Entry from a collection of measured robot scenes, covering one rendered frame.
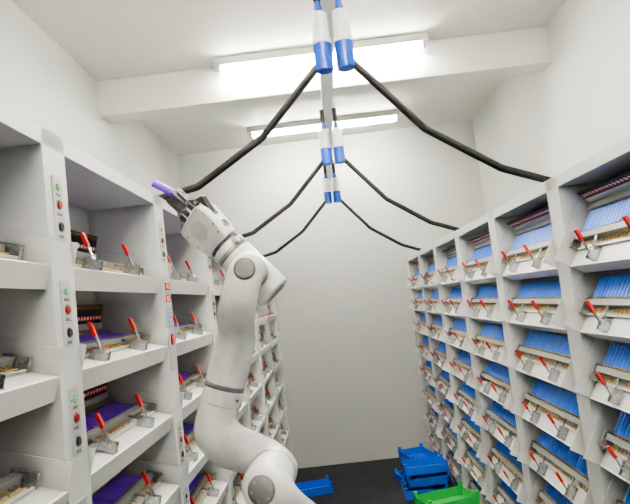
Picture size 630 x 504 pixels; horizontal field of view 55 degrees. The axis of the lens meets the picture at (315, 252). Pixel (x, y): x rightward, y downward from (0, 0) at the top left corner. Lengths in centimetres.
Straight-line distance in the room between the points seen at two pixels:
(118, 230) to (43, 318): 75
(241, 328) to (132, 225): 69
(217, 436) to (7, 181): 66
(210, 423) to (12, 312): 46
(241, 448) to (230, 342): 24
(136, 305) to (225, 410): 61
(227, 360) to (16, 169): 57
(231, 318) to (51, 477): 44
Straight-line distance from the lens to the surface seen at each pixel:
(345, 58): 209
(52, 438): 121
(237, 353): 134
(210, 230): 137
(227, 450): 138
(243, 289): 126
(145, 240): 186
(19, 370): 117
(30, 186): 122
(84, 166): 140
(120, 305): 188
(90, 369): 131
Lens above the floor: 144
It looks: 5 degrees up
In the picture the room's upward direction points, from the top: 7 degrees counter-clockwise
